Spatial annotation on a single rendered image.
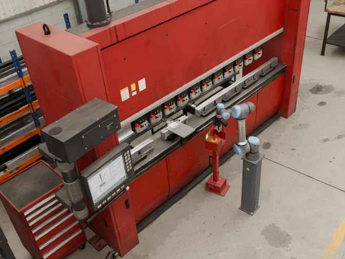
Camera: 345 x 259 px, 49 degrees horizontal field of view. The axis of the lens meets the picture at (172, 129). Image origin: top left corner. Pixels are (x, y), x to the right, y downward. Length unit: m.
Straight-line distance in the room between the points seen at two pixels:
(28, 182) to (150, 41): 1.74
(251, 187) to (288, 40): 2.21
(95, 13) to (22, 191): 1.74
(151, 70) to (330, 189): 2.63
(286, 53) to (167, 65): 2.26
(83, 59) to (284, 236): 2.79
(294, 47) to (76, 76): 3.39
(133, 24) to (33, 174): 1.73
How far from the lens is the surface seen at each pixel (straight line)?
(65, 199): 3.21
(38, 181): 3.83
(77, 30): 3.23
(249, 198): 4.34
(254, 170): 4.06
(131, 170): 3.09
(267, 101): 5.48
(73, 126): 2.65
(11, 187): 3.89
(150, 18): 3.43
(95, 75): 2.94
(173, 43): 3.74
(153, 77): 3.66
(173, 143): 4.07
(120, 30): 3.24
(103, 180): 2.89
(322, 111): 6.29
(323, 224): 4.56
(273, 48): 5.64
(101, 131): 2.71
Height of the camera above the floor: 3.38
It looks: 36 degrees down
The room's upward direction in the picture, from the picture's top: 5 degrees counter-clockwise
